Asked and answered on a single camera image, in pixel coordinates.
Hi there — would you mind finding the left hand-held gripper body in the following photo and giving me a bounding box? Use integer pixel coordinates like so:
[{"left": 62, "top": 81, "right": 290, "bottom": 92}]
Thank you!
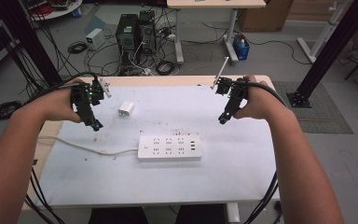
[{"left": 70, "top": 76, "right": 112, "bottom": 126}]

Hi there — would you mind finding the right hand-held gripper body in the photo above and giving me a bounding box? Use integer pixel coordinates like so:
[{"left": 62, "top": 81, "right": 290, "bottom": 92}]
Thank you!
[{"left": 210, "top": 56, "right": 249, "bottom": 115}]

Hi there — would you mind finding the person's right hand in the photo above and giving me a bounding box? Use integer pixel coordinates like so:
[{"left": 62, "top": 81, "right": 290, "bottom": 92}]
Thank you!
[{"left": 232, "top": 75, "right": 289, "bottom": 120}]

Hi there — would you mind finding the person's left hand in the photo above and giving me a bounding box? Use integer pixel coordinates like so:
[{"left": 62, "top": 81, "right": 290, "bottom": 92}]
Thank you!
[{"left": 20, "top": 77, "right": 86, "bottom": 124}]

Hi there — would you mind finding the white charger plug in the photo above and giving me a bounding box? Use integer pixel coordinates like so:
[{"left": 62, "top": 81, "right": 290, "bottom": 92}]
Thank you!
[{"left": 117, "top": 100, "right": 135, "bottom": 119}]

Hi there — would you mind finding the white box device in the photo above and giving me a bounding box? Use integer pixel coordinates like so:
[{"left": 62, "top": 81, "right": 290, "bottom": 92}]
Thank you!
[{"left": 85, "top": 27, "right": 106, "bottom": 51}]

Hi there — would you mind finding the white power strip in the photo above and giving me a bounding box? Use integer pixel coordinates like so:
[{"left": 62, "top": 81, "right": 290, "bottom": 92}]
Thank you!
[{"left": 137, "top": 133, "right": 203, "bottom": 162}]

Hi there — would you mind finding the wooden table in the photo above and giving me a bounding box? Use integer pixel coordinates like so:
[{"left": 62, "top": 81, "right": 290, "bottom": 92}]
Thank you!
[{"left": 21, "top": 75, "right": 282, "bottom": 213}]

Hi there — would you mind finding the black computer tower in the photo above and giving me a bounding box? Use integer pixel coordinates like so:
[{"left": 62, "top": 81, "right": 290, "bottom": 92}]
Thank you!
[
  {"left": 115, "top": 13, "right": 140, "bottom": 64},
  {"left": 137, "top": 9, "right": 158, "bottom": 54}
]

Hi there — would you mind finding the white table mat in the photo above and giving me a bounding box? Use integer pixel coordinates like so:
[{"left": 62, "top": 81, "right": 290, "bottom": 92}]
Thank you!
[{"left": 32, "top": 85, "right": 282, "bottom": 209}]

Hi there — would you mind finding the cardboard box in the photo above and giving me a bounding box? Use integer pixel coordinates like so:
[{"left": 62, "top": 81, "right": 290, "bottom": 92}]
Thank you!
[{"left": 237, "top": 0, "right": 295, "bottom": 33}]

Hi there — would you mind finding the grey floor mat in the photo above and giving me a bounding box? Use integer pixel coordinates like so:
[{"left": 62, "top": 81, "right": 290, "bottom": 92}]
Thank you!
[{"left": 270, "top": 80, "right": 354, "bottom": 135}]

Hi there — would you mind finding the white-legged wooden desk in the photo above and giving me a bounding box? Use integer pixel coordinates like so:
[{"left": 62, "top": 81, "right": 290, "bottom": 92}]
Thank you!
[{"left": 166, "top": 0, "right": 268, "bottom": 65}]

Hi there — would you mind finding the round white table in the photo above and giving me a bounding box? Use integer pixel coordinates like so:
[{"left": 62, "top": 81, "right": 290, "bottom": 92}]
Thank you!
[{"left": 21, "top": 0, "right": 84, "bottom": 21}]

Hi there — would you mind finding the white table leg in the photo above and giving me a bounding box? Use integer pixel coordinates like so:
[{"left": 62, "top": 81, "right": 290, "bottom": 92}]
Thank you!
[{"left": 226, "top": 202, "right": 241, "bottom": 224}]

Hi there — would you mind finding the white metal stand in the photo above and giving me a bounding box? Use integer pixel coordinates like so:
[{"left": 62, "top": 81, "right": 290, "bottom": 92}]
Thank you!
[{"left": 296, "top": 0, "right": 352, "bottom": 64}]

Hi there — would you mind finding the white power strip cable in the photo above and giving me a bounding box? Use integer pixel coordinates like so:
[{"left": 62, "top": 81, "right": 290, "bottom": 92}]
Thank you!
[{"left": 37, "top": 135, "right": 140, "bottom": 157}]

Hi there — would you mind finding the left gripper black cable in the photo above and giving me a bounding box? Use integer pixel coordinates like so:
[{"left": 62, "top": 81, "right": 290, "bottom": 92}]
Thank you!
[{"left": 22, "top": 71, "right": 100, "bottom": 107}]

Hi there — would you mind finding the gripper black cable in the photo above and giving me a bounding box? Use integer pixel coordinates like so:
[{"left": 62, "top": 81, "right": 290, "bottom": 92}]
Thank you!
[
  {"left": 22, "top": 71, "right": 100, "bottom": 107},
  {"left": 242, "top": 80, "right": 289, "bottom": 224}
]

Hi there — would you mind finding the coiled black cable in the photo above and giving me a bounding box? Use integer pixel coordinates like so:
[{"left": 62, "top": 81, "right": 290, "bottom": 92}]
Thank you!
[
  {"left": 0, "top": 100, "right": 23, "bottom": 122},
  {"left": 155, "top": 59, "right": 179, "bottom": 77},
  {"left": 67, "top": 40, "right": 89, "bottom": 55}
]

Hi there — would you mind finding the black metal frame post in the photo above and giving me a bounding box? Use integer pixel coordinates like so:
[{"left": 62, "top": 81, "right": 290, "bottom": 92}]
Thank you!
[
  {"left": 0, "top": 0, "right": 63, "bottom": 88},
  {"left": 286, "top": 0, "right": 358, "bottom": 109}
]

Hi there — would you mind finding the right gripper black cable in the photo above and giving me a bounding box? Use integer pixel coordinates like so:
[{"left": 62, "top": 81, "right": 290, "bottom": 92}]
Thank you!
[{"left": 242, "top": 80, "right": 289, "bottom": 224}]

